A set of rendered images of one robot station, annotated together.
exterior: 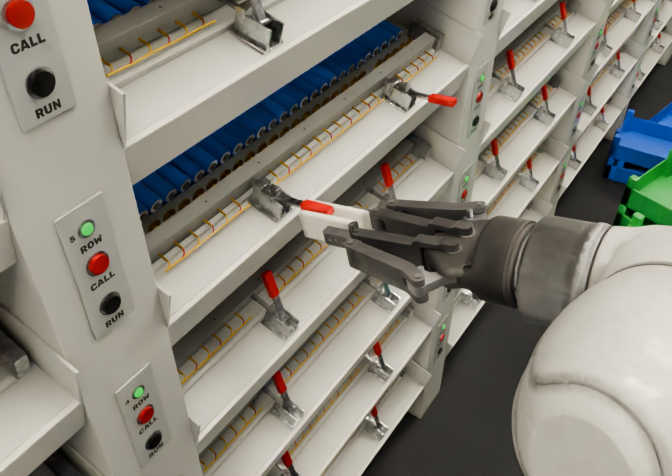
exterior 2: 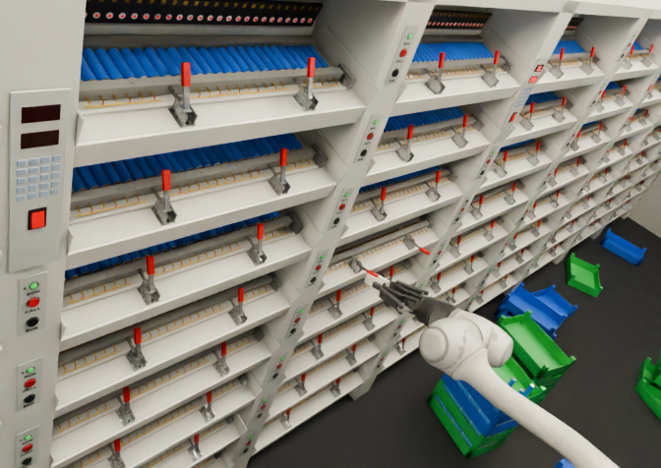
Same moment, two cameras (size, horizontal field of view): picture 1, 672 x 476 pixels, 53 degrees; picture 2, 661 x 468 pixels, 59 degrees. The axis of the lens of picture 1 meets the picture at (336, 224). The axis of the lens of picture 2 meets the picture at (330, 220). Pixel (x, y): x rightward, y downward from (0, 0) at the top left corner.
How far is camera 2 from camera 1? 1.00 m
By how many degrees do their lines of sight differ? 8
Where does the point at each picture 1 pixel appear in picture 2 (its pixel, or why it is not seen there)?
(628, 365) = (448, 327)
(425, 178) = (404, 277)
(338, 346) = (343, 336)
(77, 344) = (301, 287)
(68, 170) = (328, 241)
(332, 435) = (322, 379)
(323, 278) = (353, 302)
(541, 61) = (474, 244)
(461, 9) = (444, 217)
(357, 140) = (389, 254)
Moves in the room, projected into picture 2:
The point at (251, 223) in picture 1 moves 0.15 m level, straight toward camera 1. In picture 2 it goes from (346, 270) to (347, 306)
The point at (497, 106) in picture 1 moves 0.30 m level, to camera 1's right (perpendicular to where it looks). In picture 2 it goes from (446, 258) to (518, 284)
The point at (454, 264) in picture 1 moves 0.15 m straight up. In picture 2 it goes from (413, 306) to (436, 263)
